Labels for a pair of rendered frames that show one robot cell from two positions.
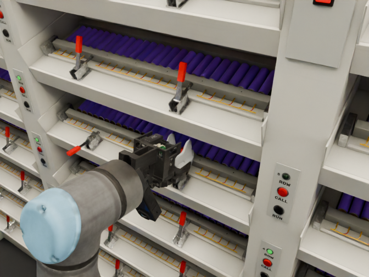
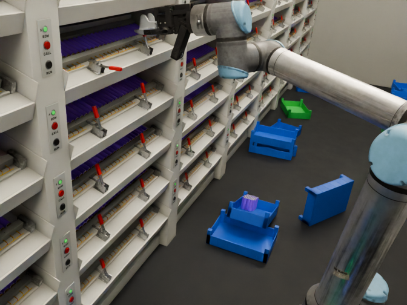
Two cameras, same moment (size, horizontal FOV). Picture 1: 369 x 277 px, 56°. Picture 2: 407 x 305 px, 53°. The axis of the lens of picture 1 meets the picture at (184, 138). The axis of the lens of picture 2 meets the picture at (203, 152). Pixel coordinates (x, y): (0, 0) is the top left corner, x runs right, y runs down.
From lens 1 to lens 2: 151 cm
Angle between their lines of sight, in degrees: 84
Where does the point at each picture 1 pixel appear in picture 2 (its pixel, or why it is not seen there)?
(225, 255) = (157, 95)
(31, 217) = (245, 11)
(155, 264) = (127, 164)
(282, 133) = not seen: outside the picture
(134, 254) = (117, 175)
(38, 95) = (58, 43)
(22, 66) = (50, 11)
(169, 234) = (140, 110)
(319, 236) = not seen: hidden behind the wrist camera
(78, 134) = (78, 75)
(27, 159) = (7, 189)
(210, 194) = (155, 48)
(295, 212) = not seen: hidden behind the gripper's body
